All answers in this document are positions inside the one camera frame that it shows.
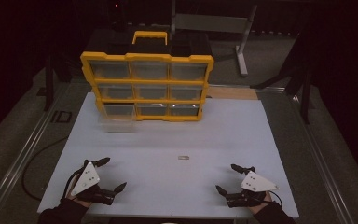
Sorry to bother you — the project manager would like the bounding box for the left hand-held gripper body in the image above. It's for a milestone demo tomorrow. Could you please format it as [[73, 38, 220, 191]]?
[[69, 159, 117, 206]]

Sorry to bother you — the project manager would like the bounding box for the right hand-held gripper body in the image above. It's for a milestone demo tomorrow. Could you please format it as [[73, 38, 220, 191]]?
[[225, 171, 280, 209]]

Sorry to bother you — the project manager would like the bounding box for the person's left hand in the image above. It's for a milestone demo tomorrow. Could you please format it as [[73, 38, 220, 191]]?
[[65, 186, 95, 209]]

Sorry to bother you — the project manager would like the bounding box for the person's right hand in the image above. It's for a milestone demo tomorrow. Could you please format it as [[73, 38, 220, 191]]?
[[247, 190, 275, 216]]

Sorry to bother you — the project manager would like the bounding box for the clear plastic drawer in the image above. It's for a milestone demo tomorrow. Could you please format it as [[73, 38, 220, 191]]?
[[97, 104, 138, 134]]

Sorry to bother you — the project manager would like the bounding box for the wooden board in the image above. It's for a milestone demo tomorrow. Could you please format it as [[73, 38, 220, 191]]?
[[206, 86, 259, 101]]

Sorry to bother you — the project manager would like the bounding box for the yellow black drawer organizer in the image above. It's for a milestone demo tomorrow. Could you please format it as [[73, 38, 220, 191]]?
[[79, 28, 215, 123]]

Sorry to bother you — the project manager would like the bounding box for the black metal stand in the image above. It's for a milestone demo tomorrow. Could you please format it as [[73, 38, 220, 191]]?
[[249, 29, 314, 125]]

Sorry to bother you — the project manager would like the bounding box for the black device with red light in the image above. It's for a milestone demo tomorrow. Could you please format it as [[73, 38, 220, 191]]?
[[106, 0, 129, 32]]

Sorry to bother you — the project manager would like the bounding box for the grey metal stand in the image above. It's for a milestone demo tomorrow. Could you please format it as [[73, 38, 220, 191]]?
[[170, 0, 258, 77]]

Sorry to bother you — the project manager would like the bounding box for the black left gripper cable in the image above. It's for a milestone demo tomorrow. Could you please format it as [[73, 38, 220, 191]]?
[[62, 166, 87, 200]]

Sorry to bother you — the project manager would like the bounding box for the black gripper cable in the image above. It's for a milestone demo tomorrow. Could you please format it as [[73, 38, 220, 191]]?
[[62, 166, 87, 200], [268, 189, 283, 208]]

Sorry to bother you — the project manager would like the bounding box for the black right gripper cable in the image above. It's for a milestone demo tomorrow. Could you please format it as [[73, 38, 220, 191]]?
[[268, 189, 283, 208]]

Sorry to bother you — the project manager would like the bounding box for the black floor cable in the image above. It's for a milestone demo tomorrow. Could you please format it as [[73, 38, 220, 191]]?
[[21, 135, 70, 202]]

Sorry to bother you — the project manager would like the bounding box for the aluminium rail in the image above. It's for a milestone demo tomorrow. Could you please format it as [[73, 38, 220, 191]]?
[[287, 92, 358, 224], [0, 83, 73, 224]]

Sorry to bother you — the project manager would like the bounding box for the black metal post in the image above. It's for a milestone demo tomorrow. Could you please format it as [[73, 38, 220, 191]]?
[[42, 55, 56, 113]]

